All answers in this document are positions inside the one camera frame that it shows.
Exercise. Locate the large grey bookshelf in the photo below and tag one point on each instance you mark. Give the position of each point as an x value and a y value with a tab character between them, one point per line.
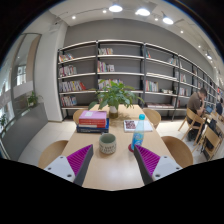
162	79

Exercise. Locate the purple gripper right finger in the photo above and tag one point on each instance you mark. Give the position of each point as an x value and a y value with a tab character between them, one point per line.
152	166

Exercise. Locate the red round coaster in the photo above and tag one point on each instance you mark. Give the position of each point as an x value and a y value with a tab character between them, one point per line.
130	149

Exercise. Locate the potted plant on ledge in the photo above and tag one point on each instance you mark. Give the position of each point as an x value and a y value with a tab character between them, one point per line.
32	99

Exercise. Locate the wooden folding chair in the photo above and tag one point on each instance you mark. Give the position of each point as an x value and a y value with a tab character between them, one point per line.
210	143
194	122

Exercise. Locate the clear blue-capped water bottle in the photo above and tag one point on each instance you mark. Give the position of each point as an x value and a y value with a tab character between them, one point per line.
139	132

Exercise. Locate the wooden chair back left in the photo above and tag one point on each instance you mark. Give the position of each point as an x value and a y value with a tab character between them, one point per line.
77	114

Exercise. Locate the green potted table plant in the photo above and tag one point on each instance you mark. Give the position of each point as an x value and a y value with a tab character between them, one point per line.
114	94

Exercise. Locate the red middle book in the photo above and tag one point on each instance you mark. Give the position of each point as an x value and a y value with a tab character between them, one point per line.
93	123

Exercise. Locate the wooden chair front left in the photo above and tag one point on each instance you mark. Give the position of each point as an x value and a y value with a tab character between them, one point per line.
51	153

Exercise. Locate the pink top book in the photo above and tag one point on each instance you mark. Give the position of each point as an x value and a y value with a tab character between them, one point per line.
93	115

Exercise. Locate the dark blue bottom book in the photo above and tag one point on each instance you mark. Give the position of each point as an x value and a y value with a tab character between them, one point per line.
93	129

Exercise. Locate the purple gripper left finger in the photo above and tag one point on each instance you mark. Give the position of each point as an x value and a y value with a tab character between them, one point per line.
74	167

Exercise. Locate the grey-green ceramic mug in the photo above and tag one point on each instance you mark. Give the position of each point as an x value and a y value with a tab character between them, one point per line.
107	143

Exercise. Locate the wooden chair back right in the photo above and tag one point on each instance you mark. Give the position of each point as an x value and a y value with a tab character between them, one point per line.
153	116

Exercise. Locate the seated man brown shirt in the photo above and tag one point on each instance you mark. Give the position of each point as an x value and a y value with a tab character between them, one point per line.
196	105

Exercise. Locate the open magazine on table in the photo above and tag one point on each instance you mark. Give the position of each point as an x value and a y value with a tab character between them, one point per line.
130	125

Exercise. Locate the potted plant by window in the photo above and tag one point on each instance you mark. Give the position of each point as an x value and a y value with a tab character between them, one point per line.
3	121

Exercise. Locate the wooden chair front right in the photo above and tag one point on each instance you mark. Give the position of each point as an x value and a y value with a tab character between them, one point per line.
179	151

